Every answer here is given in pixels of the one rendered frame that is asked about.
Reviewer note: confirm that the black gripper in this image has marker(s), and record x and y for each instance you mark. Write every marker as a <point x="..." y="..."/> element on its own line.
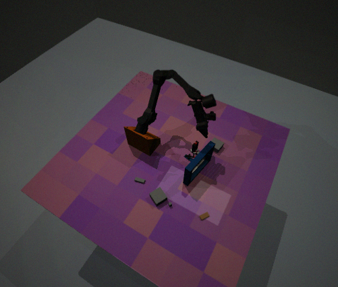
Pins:
<point x="202" y="126"/>

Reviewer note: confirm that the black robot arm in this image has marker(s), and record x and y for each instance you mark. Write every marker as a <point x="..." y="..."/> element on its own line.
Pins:
<point x="159" y="78"/>

